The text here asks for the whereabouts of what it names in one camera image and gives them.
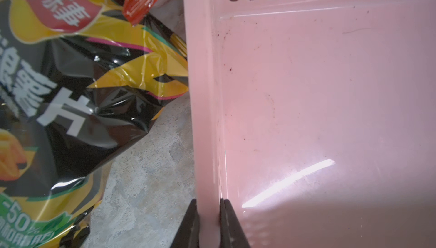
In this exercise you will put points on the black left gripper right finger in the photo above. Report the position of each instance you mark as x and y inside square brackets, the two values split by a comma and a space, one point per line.
[231, 232]

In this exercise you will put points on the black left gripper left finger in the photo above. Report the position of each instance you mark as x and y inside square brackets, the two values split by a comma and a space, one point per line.
[187, 235]

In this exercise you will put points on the pink plastic basket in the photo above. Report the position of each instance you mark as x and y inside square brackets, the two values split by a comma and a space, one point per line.
[316, 119]

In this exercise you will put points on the black snack bag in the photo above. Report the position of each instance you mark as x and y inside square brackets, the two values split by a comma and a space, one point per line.
[79, 85]

